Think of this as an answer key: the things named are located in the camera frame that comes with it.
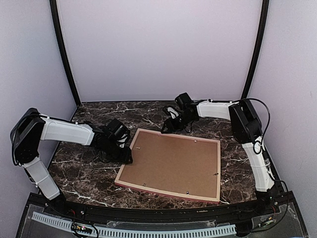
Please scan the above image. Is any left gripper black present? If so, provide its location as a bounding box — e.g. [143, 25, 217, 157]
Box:
[103, 139, 133, 165]

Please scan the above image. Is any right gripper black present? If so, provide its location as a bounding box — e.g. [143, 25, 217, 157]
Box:
[163, 112, 195, 133]

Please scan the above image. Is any pink wooden picture frame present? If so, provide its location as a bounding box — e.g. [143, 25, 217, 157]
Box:
[114, 128, 221, 205]

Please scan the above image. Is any brown cardboard backing board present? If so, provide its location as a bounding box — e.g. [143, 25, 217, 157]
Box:
[118, 131, 218, 199]

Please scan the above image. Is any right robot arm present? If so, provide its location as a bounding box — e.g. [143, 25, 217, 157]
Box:
[161, 93, 274, 192]

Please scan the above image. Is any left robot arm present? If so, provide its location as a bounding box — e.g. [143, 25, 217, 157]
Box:
[10, 108, 133, 216]

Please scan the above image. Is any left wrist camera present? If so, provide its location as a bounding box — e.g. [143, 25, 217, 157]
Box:
[117, 134, 131, 148]

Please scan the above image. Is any right black corner post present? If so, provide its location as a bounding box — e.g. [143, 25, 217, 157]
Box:
[240, 0, 269, 99]

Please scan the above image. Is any black corner post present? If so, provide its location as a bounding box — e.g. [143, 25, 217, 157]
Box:
[240, 0, 269, 99]
[49, 0, 81, 107]

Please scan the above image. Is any white slotted cable duct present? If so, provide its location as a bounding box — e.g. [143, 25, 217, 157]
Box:
[31, 212, 236, 238]

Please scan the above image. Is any black front rail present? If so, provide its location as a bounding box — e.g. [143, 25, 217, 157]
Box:
[23, 193, 290, 224]

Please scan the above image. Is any left black corner post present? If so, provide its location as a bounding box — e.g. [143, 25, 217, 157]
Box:
[49, 0, 81, 107]

